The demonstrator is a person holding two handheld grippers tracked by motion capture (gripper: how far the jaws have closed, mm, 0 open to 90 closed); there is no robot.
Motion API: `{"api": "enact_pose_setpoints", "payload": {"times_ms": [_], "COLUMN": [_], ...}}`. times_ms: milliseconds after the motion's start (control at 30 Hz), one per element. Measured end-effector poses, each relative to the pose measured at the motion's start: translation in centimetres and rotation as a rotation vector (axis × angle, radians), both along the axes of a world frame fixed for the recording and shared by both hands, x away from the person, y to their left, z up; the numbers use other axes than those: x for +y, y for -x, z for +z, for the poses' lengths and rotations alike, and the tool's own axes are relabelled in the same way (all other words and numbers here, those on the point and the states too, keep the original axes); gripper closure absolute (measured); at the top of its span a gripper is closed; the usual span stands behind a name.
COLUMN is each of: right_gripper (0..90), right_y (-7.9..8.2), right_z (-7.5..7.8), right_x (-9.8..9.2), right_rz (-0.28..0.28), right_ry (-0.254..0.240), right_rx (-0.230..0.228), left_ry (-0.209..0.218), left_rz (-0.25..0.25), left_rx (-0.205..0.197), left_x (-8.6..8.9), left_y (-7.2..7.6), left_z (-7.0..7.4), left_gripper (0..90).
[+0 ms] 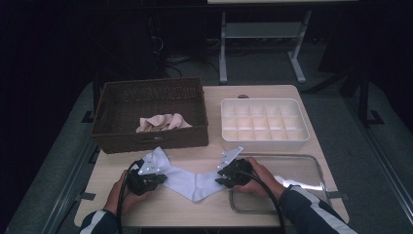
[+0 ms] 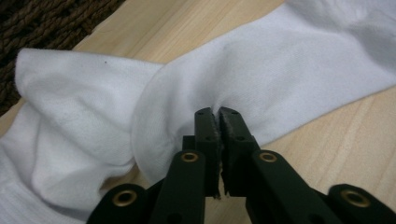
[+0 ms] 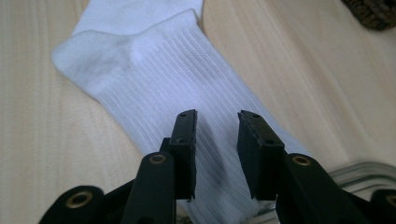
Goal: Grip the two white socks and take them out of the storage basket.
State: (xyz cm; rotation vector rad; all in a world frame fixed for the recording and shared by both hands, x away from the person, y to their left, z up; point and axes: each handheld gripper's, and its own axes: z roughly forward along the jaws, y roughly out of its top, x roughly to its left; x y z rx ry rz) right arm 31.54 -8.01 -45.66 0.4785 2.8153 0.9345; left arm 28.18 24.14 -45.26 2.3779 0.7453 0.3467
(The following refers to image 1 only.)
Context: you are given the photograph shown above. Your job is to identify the black metal post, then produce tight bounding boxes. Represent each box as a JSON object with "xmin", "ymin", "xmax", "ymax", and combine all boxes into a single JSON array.
[{"xmin": 81, "ymin": 71, "xmax": 101, "ymax": 124}]

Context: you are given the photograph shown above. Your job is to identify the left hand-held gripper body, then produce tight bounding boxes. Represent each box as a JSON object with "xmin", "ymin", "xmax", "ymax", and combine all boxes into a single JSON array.
[{"xmin": 126, "ymin": 158, "xmax": 162, "ymax": 197}]

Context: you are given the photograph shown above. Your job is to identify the black metal stand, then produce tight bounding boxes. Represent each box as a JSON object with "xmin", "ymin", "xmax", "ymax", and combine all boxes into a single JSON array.
[{"xmin": 300, "ymin": 48, "xmax": 386, "ymax": 129}]

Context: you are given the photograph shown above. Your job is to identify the bundle of floor cables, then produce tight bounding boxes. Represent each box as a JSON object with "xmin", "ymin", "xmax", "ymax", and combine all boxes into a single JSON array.
[{"xmin": 147, "ymin": 18, "xmax": 222, "ymax": 81}]

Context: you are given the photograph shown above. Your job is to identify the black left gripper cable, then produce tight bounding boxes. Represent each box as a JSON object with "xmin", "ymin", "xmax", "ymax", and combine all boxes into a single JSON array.
[{"xmin": 116, "ymin": 159, "xmax": 145, "ymax": 234}]

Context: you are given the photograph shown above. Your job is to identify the person's left hand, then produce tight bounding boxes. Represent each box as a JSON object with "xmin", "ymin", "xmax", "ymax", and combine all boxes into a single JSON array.
[{"xmin": 103, "ymin": 169, "xmax": 153, "ymax": 215}]

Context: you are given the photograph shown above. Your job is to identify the grey metal floor rail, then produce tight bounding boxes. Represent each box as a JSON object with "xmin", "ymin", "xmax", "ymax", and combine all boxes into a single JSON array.
[
  {"xmin": 40, "ymin": 136, "xmax": 100, "ymax": 234},
  {"xmin": 344, "ymin": 97, "xmax": 413, "ymax": 225}
]

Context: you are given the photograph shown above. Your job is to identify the brown wicker basket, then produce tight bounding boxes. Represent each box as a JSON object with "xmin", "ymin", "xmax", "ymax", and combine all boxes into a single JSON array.
[{"xmin": 90, "ymin": 77, "xmax": 209, "ymax": 155}]

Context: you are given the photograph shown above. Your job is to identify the white compartment organizer box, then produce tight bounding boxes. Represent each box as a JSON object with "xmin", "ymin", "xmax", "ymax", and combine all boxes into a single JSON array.
[{"xmin": 220, "ymin": 97, "xmax": 311, "ymax": 153}]

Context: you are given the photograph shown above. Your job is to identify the grey tape strip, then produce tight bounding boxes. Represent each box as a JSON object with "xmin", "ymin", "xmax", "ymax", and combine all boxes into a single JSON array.
[
  {"xmin": 75, "ymin": 192, "xmax": 97, "ymax": 202},
  {"xmin": 326, "ymin": 191, "xmax": 351, "ymax": 201}
]

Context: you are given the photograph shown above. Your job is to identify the white metal stand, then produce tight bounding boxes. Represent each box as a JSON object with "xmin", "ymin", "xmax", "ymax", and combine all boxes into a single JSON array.
[{"xmin": 217, "ymin": 9, "xmax": 314, "ymax": 86}]

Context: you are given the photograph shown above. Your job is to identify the white sock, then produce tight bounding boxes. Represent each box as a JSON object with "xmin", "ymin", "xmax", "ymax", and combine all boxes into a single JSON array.
[{"xmin": 142, "ymin": 145, "xmax": 229, "ymax": 203}]

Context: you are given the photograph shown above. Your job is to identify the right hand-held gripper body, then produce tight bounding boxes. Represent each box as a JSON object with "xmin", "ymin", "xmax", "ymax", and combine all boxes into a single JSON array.
[{"xmin": 217, "ymin": 145, "xmax": 254, "ymax": 189}]

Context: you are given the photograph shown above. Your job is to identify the clear plastic lid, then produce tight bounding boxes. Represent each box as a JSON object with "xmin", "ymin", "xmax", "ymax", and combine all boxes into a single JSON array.
[{"xmin": 228, "ymin": 153, "xmax": 333, "ymax": 215}]

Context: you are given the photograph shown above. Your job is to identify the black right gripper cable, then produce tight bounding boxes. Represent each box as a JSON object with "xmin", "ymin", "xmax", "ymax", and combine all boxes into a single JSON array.
[{"xmin": 240, "ymin": 169, "xmax": 286, "ymax": 234}]

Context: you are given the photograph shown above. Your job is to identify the person's right hand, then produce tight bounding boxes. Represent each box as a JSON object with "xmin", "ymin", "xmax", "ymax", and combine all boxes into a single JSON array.
[{"xmin": 233, "ymin": 157, "xmax": 286, "ymax": 200}]

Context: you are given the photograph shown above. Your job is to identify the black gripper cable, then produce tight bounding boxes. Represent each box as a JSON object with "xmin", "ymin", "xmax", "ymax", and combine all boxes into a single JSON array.
[
  {"xmin": 240, "ymin": 169, "xmax": 286, "ymax": 234},
  {"xmin": 116, "ymin": 159, "xmax": 145, "ymax": 234}
]

